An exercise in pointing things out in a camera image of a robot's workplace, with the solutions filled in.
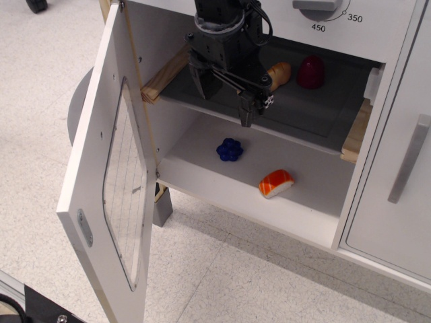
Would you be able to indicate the white oven door with window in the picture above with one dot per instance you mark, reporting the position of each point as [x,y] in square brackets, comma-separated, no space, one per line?
[107,161]

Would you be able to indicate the white cabinet door right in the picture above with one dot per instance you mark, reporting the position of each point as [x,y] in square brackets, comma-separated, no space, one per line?
[398,235]

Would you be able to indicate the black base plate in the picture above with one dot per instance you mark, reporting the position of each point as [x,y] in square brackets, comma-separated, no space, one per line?
[41,309]

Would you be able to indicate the grey oven tray shelf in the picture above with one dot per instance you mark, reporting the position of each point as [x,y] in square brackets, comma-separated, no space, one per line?
[318,118]

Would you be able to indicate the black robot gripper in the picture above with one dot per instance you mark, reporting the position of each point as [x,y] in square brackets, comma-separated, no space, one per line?
[231,56]

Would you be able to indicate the blue toy grape cluster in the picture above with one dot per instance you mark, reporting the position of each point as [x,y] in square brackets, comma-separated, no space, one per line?
[230,150]

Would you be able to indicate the grey cabinet leg foot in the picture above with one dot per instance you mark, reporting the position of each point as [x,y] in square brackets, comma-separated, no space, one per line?
[162,208]

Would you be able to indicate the silver door handle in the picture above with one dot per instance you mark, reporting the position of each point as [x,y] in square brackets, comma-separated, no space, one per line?
[415,146]

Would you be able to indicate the white toy kitchen cabinet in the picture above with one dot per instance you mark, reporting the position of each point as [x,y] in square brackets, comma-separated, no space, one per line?
[316,166]

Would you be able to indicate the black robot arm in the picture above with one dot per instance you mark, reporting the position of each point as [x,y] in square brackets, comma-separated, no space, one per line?
[216,14]

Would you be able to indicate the dark red toy fruit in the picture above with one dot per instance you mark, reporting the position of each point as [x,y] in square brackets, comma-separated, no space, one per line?
[311,74]

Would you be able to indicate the black caster wheel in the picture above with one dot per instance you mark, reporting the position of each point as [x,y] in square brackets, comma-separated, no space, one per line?
[36,6]

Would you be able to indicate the grey oven temperature knob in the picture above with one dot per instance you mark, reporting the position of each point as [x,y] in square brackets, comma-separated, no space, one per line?
[317,10]

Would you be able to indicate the orange salmon sushi toy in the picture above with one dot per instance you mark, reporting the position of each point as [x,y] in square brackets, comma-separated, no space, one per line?
[275,183]

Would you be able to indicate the toy bread loaf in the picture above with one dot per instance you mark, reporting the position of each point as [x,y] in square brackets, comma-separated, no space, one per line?
[280,74]

